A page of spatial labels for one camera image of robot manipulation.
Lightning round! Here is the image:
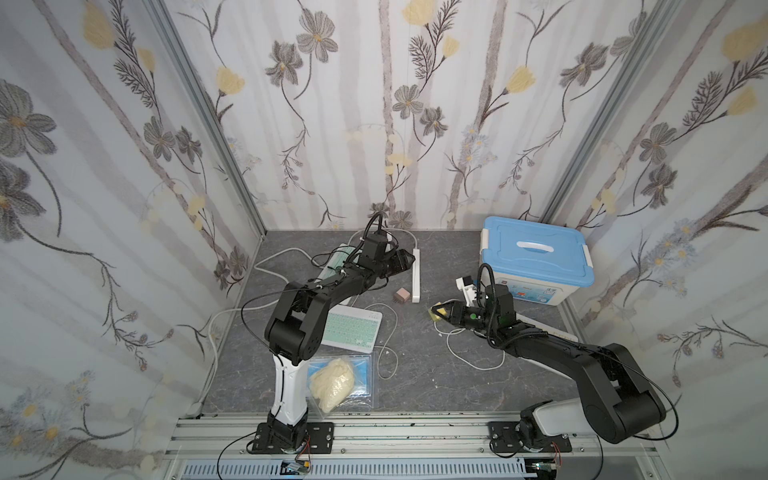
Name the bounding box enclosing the white power strip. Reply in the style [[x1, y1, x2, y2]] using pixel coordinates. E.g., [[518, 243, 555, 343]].
[[411, 248, 421, 304]]

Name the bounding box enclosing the yellow USB charger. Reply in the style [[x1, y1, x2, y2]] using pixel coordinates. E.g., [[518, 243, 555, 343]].
[[429, 305, 446, 322]]

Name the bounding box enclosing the green white keyboard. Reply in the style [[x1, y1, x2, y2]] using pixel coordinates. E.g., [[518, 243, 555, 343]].
[[321, 305, 383, 354], [315, 244, 356, 282]]

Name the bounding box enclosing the black USB cable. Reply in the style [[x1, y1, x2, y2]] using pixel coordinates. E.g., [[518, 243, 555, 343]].
[[308, 248, 361, 271]]

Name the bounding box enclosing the white USB cable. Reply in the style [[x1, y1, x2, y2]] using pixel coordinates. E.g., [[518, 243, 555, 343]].
[[364, 301, 400, 381]]

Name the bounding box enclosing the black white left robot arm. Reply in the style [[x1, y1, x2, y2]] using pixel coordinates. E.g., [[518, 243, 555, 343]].
[[248, 229, 417, 454]]

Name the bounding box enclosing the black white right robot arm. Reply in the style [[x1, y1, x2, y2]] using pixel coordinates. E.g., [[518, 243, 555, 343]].
[[430, 286, 667, 451]]

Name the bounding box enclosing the blue lid storage box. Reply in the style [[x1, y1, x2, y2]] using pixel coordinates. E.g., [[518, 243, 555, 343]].
[[480, 216, 595, 306]]

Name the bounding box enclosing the bag of blue masks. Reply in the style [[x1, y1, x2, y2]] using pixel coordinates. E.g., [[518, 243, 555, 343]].
[[307, 355, 375, 415]]

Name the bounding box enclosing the cream cloth bundle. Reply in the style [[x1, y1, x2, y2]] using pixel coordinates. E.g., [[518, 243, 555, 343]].
[[309, 358, 356, 414]]

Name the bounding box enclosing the thick white power cord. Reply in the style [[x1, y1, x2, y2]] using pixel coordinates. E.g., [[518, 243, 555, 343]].
[[191, 227, 419, 415]]

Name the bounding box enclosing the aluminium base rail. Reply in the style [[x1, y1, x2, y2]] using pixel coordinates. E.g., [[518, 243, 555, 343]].
[[157, 412, 671, 479]]

